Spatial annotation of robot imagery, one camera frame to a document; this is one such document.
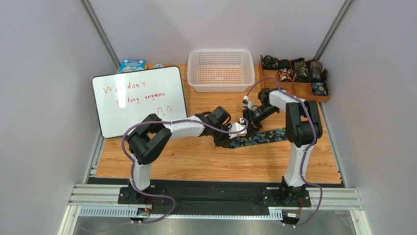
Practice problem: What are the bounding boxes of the rolled red floral tie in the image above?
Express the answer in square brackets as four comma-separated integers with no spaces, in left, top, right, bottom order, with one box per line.
[278,59,293,82]

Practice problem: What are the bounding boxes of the rolled blue floral tie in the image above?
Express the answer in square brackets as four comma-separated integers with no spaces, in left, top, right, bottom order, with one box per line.
[311,82,329,96]

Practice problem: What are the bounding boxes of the whiteboard with red writing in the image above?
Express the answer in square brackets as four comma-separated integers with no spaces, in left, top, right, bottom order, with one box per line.
[92,66,187,139]

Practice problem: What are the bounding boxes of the blue printed box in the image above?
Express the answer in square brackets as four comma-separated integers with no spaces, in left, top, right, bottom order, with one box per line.
[118,58,146,73]

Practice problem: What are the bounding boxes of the aluminium rail frame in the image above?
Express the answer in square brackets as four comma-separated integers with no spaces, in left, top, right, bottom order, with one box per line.
[59,179,371,235]

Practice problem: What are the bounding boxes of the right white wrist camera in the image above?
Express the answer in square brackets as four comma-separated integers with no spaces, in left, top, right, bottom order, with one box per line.
[242,95,258,111]

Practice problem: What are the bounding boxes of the rolled dark tie far left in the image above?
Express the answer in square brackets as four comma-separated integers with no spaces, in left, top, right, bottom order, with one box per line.
[260,55,279,70]

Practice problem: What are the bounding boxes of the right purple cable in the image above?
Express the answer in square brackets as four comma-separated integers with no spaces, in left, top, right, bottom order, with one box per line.
[241,76,324,228]

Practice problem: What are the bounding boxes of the wooden compartment tray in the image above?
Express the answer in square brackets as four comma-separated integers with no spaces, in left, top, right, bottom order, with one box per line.
[259,59,330,103]

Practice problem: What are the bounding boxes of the white plastic perforated basket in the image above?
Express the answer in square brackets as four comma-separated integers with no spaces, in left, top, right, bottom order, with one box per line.
[187,49,255,92]

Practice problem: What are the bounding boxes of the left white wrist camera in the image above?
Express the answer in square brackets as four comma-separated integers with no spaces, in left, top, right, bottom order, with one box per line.
[228,118,248,139]

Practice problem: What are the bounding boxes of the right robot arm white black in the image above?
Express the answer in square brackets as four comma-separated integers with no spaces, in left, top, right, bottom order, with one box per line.
[242,88,323,206]

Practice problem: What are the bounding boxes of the rolled green dark tie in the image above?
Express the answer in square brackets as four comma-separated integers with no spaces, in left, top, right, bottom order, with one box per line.
[291,58,310,83]

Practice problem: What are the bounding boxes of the dark blue floral necktie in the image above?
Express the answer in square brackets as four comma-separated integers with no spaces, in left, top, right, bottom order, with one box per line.
[226,128,287,149]

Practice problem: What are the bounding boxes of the rolled grey dark tie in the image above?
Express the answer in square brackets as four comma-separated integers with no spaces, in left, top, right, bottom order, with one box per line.
[307,59,323,82]

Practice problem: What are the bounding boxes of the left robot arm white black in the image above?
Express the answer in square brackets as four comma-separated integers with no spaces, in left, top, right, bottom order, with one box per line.
[122,106,232,192]

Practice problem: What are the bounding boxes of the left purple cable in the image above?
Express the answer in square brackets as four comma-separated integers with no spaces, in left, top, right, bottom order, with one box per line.
[121,117,250,224]

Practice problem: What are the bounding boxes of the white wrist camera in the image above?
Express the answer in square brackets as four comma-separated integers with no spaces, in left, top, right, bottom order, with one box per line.
[228,118,248,139]
[242,95,258,111]

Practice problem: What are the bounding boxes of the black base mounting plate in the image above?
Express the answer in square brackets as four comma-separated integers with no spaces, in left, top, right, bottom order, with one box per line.
[117,180,311,216]

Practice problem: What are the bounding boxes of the purple cable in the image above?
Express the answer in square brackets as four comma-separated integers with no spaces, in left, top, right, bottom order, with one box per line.
[241,76,324,228]
[121,117,250,224]

